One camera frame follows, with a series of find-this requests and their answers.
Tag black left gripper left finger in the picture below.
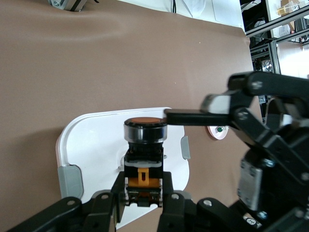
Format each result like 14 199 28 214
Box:
11 171 126 232

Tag aluminium profile bracket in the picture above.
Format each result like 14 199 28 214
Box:
47 0 87 12

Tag white lidded box grey clips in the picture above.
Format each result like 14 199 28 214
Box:
55 107 192 230

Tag metal storage rack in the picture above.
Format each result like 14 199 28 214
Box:
240 0 309 80

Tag black orange push-button switch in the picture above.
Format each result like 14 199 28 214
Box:
123 116 169 208

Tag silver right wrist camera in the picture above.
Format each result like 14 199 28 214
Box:
238 159 264 213

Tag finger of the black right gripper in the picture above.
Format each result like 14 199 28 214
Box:
165 71 309 148

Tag pale pink round plate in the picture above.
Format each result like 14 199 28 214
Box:
207 124 229 141

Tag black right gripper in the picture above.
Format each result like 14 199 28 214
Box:
243 118 309 218

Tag white fabric cover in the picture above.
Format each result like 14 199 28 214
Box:
147 0 244 28

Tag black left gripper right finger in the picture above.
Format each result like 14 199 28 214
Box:
156 171 242 232

